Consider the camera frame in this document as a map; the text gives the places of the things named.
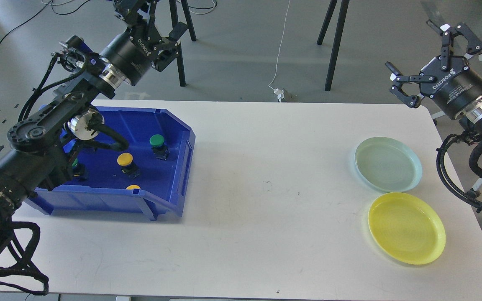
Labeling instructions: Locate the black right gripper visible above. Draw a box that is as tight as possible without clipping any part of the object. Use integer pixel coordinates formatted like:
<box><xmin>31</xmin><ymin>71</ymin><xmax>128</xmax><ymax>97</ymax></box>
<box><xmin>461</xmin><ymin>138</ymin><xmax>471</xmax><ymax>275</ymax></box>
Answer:
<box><xmin>385</xmin><ymin>20</ymin><xmax>482</xmax><ymax>122</ymax></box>

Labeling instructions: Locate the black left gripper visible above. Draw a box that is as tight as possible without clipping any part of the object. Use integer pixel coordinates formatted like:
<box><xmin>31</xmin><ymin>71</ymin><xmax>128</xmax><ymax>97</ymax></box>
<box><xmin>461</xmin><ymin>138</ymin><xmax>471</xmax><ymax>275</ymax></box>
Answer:
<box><xmin>100</xmin><ymin>0</ymin><xmax>189</xmax><ymax>86</ymax></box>

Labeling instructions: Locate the yellow push button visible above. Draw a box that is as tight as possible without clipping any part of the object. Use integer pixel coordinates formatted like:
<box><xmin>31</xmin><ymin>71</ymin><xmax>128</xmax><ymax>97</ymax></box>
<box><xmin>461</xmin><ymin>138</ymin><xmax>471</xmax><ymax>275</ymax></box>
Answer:
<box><xmin>117</xmin><ymin>152</ymin><xmax>141</xmax><ymax>179</ymax></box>

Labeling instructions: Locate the green push button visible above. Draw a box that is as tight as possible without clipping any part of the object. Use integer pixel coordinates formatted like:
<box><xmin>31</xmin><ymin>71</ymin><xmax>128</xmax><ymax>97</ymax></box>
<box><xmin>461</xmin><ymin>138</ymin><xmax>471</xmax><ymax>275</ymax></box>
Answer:
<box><xmin>149</xmin><ymin>134</ymin><xmax>170</xmax><ymax>161</ymax></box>
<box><xmin>72</xmin><ymin>158</ymin><xmax>89</xmax><ymax>181</ymax></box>

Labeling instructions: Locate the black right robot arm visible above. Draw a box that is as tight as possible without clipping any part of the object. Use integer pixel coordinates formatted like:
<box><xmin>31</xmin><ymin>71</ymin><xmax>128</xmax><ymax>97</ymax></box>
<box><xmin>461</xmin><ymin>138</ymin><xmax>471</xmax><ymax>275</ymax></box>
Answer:
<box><xmin>386</xmin><ymin>20</ymin><xmax>482</xmax><ymax>213</ymax></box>

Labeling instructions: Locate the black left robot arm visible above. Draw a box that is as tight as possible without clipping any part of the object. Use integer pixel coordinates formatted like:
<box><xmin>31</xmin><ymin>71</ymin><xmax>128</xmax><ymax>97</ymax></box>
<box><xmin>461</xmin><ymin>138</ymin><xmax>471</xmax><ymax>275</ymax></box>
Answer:
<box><xmin>0</xmin><ymin>0</ymin><xmax>196</xmax><ymax>296</ymax></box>

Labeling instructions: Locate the light green plate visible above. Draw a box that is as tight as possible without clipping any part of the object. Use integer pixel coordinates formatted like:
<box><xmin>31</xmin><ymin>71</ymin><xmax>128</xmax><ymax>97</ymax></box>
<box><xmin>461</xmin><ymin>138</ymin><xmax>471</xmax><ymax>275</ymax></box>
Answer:
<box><xmin>353</xmin><ymin>137</ymin><xmax>423</xmax><ymax>192</ymax></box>

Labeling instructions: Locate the yellow button at bin front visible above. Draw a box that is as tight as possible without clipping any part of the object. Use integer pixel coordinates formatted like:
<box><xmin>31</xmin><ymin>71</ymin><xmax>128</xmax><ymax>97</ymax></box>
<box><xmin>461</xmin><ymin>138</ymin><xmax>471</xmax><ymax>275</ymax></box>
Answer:
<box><xmin>126</xmin><ymin>184</ymin><xmax>141</xmax><ymax>190</ymax></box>

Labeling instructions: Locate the yellow plate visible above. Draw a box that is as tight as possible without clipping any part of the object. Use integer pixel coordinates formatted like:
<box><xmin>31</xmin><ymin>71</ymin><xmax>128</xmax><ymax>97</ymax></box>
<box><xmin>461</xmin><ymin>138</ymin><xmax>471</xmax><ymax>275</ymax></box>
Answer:
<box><xmin>367</xmin><ymin>192</ymin><xmax>447</xmax><ymax>265</ymax></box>

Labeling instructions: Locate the black tripod leg left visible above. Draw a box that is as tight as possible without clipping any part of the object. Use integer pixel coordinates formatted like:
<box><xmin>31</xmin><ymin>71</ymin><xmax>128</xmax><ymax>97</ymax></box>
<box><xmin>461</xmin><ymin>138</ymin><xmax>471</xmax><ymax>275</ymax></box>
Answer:
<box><xmin>168</xmin><ymin>0</ymin><xmax>197</xmax><ymax>87</ymax></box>

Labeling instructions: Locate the black tripod leg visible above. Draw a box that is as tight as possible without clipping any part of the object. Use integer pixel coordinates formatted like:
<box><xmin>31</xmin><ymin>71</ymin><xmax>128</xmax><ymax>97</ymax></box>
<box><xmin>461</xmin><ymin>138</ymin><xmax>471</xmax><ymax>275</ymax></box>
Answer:
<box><xmin>316</xmin><ymin>0</ymin><xmax>350</xmax><ymax>92</ymax></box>
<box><xmin>168</xmin><ymin>0</ymin><xmax>197</xmax><ymax>87</ymax></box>

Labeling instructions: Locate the black tripod leg right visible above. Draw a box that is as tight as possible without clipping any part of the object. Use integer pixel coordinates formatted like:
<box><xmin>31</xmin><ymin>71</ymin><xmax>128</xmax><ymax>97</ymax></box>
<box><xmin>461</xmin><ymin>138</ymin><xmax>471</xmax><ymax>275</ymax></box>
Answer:
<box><xmin>316</xmin><ymin>0</ymin><xmax>350</xmax><ymax>92</ymax></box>

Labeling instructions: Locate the blue plastic bin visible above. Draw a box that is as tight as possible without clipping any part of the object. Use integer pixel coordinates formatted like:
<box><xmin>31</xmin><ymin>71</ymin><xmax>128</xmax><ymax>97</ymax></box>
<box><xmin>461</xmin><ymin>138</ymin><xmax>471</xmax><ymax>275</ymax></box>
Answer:
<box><xmin>26</xmin><ymin>107</ymin><xmax>195</xmax><ymax>221</ymax></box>

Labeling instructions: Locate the white power adapter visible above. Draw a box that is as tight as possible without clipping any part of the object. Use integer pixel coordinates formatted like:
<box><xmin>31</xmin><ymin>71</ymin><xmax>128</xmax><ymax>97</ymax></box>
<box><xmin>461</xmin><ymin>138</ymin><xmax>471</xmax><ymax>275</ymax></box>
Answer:
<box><xmin>273</xmin><ymin>88</ymin><xmax>296</xmax><ymax>103</ymax></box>

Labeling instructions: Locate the black floor cable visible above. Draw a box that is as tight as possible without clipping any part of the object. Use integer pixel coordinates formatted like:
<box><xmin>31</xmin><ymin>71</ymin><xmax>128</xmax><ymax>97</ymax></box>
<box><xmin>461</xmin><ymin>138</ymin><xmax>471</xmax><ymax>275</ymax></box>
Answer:
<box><xmin>0</xmin><ymin>0</ymin><xmax>93</xmax><ymax>71</ymax></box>

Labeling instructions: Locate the white cable on floor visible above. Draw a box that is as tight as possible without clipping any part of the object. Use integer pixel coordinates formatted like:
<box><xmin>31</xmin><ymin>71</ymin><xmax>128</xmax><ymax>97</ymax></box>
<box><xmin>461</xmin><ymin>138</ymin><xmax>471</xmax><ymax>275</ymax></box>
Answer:
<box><xmin>268</xmin><ymin>0</ymin><xmax>291</xmax><ymax>92</ymax></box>

